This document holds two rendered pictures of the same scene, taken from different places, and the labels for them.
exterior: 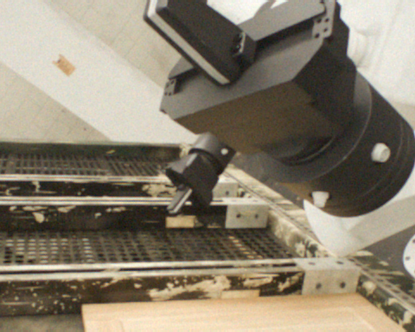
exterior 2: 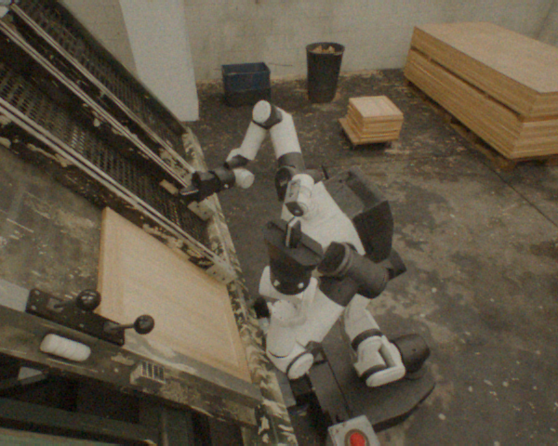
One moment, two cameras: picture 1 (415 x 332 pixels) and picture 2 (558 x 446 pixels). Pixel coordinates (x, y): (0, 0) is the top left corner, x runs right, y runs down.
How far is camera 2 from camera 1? 41 cm
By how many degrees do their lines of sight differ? 29
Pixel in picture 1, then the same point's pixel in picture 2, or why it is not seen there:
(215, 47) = (293, 240)
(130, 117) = (160, 65)
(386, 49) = (319, 226)
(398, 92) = not seen: hidden behind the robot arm
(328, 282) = (219, 274)
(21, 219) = (85, 114)
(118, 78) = (174, 37)
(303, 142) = (287, 270)
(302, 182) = (277, 277)
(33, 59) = not seen: outside the picture
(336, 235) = (265, 288)
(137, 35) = (205, 19)
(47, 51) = not seen: outside the picture
